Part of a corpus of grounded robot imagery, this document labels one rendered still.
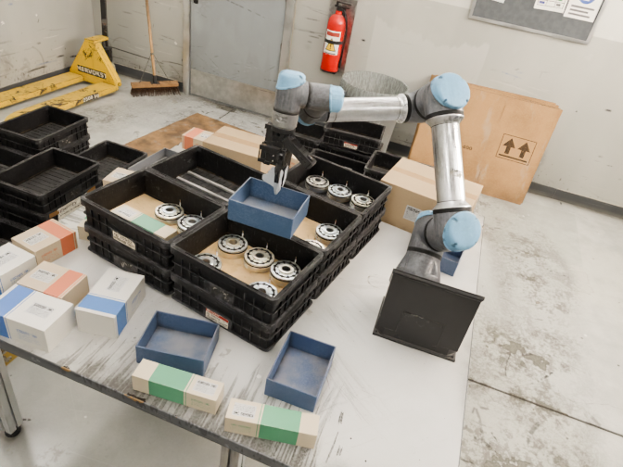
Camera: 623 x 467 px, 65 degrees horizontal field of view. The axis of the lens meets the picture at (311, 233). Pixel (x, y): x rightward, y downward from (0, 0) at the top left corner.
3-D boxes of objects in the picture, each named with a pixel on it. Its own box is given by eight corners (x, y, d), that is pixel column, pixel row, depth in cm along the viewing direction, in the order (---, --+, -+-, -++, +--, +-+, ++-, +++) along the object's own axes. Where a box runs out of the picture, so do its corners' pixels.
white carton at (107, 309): (116, 339, 147) (114, 318, 142) (78, 330, 148) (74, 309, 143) (146, 296, 164) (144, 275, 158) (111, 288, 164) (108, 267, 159)
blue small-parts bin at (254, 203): (307, 214, 152) (310, 195, 148) (289, 239, 140) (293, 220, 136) (248, 195, 156) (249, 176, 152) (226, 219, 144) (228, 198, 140)
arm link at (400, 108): (425, 95, 171) (291, 97, 157) (443, 85, 161) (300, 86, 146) (429, 129, 171) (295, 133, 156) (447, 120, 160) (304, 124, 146)
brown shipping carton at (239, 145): (275, 170, 249) (279, 141, 240) (258, 188, 231) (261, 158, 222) (222, 154, 254) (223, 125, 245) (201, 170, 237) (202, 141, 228)
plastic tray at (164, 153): (164, 157, 243) (164, 147, 240) (199, 169, 238) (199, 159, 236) (128, 178, 222) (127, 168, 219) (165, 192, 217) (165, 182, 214)
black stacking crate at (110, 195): (225, 233, 180) (227, 208, 174) (168, 273, 158) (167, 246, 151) (146, 194, 193) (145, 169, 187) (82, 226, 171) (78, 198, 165)
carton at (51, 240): (38, 270, 166) (34, 252, 162) (15, 255, 170) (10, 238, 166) (78, 247, 178) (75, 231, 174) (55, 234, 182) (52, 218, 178)
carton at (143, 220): (177, 244, 168) (177, 230, 164) (165, 252, 163) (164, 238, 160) (125, 218, 175) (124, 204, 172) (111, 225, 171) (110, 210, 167)
